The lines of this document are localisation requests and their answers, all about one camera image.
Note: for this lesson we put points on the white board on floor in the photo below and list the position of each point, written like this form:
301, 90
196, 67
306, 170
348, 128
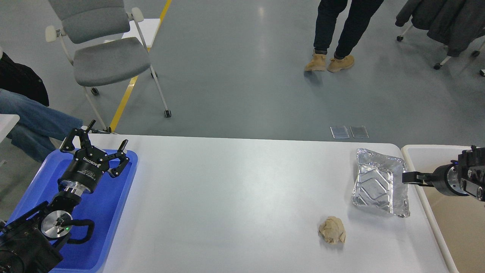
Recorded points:
148, 28

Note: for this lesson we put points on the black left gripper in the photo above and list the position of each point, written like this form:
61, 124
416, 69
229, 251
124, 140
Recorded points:
86, 168

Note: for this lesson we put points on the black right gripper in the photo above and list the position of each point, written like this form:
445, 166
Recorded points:
438, 179

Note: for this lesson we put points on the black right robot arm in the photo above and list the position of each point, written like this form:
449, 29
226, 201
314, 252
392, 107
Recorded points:
462, 177

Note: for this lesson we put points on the beige plastic bin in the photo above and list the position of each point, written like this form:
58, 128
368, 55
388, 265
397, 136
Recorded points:
459, 219

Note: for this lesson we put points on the seated person in jeans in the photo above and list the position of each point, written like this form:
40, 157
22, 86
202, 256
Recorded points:
23, 93

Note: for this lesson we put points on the aluminium foil tray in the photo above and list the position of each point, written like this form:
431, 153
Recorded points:
378, 185

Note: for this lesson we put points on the left floor outlet plate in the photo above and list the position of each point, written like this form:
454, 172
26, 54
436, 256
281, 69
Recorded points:
339, 132

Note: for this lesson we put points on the chair with dark jackets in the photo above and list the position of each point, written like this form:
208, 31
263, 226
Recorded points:
453, 23

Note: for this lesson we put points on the grey office chair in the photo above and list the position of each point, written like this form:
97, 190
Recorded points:
106, 63

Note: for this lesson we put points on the crumpled brown paper ball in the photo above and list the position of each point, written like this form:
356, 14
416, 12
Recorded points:
332, 230

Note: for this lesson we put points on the blue plastic tray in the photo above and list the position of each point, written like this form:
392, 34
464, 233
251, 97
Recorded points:
104, 207

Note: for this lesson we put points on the white side table corner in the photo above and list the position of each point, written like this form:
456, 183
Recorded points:
7, 123

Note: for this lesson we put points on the floor outlet plate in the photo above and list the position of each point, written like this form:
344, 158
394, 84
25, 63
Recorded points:
359, 132
339, 132

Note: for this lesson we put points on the right floor outlet plate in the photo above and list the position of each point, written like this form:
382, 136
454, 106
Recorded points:
359, 132

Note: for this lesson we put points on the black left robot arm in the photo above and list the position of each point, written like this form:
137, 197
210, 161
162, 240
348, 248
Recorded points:
33, 242

